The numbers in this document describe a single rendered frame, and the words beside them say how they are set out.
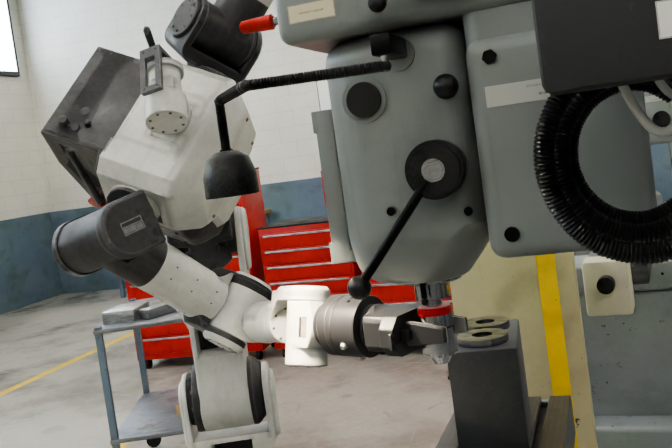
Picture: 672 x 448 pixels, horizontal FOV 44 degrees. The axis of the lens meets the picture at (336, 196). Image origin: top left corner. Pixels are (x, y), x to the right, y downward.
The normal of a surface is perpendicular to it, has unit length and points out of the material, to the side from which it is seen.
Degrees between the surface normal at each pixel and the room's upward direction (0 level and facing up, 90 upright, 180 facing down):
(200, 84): 58
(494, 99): 90
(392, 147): 90
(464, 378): 90
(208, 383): 81
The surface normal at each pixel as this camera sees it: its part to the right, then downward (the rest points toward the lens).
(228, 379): 0.03, -0.11
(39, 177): 0.94, -0.11
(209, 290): 0.65, 0.04
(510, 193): -0.31, 0.09
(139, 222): 0.75, -0.27
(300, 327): -0.63, -0.13
